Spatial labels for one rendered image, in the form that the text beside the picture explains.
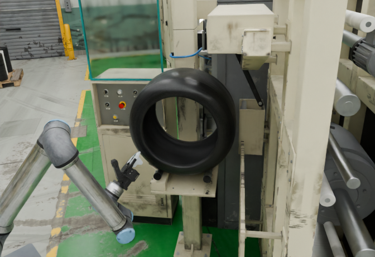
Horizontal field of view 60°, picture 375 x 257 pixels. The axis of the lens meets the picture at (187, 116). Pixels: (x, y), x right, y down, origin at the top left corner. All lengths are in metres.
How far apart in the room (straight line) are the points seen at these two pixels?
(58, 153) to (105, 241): 1.54
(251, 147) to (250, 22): 0.97
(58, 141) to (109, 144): 1.18
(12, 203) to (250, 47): 1.25
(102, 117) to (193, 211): 0.98
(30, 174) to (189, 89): 0.82
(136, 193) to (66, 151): 1.40
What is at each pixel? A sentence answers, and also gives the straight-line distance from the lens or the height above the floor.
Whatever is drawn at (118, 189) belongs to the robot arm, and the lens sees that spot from 1.76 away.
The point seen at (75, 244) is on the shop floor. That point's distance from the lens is 2.93.
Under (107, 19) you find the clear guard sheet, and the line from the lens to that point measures 2.35.
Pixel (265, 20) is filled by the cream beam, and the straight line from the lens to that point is 1.27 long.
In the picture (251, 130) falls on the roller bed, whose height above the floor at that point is 1.07.
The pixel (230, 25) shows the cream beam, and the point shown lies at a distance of 1.26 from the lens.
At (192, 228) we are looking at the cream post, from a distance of 2.53.
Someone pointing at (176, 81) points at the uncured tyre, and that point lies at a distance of 1.62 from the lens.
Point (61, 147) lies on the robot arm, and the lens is 1.45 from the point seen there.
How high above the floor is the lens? 1.89
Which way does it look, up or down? 22 degrees down
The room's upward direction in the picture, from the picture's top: 2 degrees counter-clockwise
